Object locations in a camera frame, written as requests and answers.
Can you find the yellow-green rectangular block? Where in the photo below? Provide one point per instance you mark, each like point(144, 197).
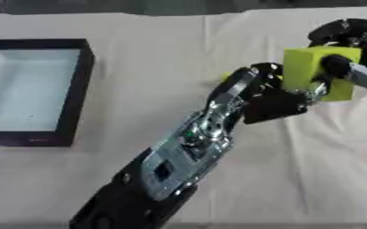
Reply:
point(302, 70)

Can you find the black box with white inside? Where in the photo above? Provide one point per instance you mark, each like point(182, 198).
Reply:
point(31, 89)

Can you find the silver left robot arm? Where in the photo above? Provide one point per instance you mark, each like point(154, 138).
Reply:
point(186, 152)

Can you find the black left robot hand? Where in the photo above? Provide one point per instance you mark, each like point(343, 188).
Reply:
point(273, 104)

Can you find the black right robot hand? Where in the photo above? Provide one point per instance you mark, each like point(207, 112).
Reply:
point(348, 38)

